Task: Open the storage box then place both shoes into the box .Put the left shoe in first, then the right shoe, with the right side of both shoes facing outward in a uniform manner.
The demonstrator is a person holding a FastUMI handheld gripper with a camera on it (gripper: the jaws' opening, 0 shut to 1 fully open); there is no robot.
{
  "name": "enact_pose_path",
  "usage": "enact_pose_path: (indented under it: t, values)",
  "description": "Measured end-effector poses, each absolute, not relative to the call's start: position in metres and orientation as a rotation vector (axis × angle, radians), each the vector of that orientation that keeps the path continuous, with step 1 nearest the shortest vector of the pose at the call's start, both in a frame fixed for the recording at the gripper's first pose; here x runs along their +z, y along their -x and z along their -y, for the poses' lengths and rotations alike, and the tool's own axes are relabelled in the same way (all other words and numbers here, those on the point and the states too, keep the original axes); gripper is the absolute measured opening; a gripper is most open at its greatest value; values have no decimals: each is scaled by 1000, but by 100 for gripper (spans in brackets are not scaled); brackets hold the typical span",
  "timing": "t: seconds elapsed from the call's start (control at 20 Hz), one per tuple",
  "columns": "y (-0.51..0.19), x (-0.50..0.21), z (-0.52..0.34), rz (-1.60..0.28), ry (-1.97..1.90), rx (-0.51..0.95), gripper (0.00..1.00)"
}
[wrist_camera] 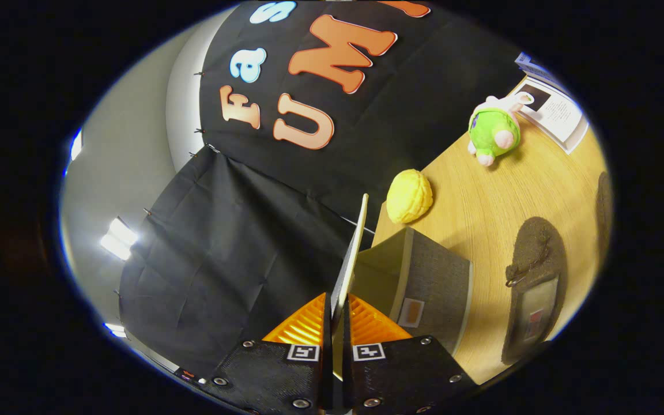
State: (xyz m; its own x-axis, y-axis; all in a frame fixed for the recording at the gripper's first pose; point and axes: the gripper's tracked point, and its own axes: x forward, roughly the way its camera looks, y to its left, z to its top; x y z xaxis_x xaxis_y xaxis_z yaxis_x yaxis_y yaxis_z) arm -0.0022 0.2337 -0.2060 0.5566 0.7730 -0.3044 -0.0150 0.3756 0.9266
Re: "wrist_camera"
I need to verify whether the green and pink plush toy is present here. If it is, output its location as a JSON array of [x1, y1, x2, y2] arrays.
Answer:
[[467, 92, 535, 168]]

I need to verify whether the long ceiling light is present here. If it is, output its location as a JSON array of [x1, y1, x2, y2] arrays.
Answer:
[[100, 216, 138, 261]]

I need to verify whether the yellow plush toy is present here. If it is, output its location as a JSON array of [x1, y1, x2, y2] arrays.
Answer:
[[386, 169, 433, 224]]

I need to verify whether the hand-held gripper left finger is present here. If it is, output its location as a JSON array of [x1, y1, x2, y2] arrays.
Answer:
[[202, 293, 333, 413]]

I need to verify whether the blue book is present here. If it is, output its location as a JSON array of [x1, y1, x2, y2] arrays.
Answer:
[[514, 52, 569, 90]]

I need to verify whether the grey fabric storage box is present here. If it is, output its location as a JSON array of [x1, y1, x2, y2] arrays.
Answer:
[[330, 193, 474, 381]]

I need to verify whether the white book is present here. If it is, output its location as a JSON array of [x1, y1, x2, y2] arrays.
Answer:
[[514, 78, 590, 155]]

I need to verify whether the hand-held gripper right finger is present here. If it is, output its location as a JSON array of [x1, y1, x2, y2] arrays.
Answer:
[[332, 294, 480, 413]]

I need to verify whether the brown fuzzy shoe with bow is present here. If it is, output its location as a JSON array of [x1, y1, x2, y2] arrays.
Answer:
[[596, 172, 614, 254], [502, 217, 569, 365]]

